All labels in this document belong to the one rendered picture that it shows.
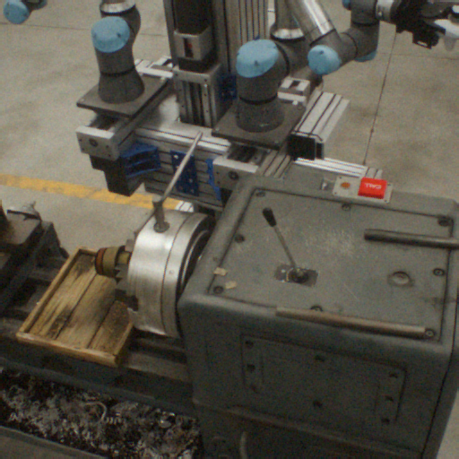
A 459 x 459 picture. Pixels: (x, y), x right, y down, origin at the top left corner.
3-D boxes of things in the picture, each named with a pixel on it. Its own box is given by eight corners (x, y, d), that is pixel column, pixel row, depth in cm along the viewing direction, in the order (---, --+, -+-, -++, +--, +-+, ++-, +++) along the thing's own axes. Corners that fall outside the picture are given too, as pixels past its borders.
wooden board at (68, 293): (168, 271, 190) (167, 262, 188) (117, 368, 166) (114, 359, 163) (81, 253, 199) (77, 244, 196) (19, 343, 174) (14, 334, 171)
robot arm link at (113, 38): (93, 73, 200) (84, 33, 191) (103, 53, 210) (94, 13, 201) (131, 73, 199) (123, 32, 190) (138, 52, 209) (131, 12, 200)
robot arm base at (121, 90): (115, 76, 218) (109, 49, 211) (152, 83, 213) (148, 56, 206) (90, 99, 209) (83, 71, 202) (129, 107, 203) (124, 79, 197)
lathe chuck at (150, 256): (212, 272, 181) (202, 186, 159) (171, 362, 160) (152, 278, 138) (184, 266, 183) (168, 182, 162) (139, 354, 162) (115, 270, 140)
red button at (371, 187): (386, 186, 153) (387, 179, 152) (383, 202, 149) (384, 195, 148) (361, 182, 155) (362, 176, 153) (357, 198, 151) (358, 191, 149)
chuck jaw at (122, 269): (160, 268, 157) (138, 295, 147) (160, 285, 160) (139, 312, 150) (119, 260, 160) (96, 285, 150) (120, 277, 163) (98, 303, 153)
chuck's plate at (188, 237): (224, 274, 180) (215, 189, 158) (185, 365, 159) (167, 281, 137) (212, 272, 181) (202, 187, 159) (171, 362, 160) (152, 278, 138)
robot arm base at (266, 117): (246, 101, 201) (245, 73, 194) (291, 109, 195) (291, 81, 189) (226, 126, 191) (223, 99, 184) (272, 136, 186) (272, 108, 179)
